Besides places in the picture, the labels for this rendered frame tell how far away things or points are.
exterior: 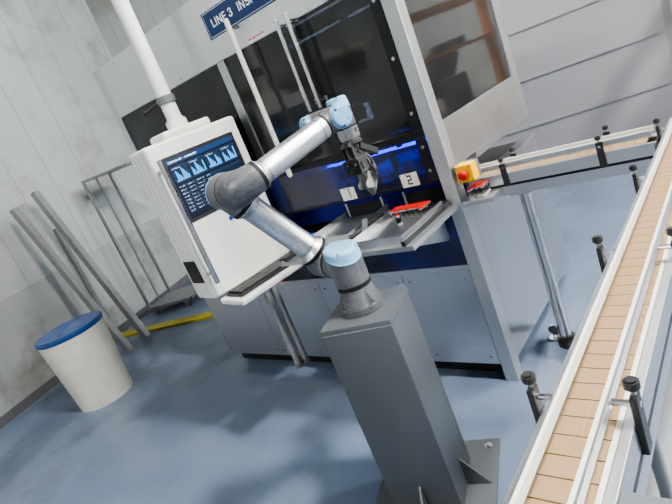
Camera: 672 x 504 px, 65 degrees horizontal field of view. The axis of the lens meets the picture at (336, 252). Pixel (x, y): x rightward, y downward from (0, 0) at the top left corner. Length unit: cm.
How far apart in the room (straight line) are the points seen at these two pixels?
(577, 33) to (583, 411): 497
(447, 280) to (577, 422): 162
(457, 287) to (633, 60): 374
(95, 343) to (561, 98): 464
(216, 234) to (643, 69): 434
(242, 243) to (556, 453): 203
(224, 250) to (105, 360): 201
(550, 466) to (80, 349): 377
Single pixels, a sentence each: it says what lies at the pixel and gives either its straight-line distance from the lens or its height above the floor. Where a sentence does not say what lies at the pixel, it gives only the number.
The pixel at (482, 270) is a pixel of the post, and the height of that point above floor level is 57.
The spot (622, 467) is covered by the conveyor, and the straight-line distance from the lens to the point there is 77.
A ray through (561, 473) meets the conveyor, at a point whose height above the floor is 93.
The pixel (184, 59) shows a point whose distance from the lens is 294.
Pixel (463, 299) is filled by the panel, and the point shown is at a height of 43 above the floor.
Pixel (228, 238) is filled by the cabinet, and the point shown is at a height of 103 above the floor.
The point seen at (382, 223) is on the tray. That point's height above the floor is 89.
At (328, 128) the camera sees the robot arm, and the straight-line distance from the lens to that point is 165.
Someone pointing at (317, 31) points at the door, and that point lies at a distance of 235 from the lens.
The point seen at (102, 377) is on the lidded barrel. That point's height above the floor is 21.
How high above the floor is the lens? 146
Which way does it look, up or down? 16 degrees down
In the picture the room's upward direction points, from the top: 22 degrees counter-clockwise
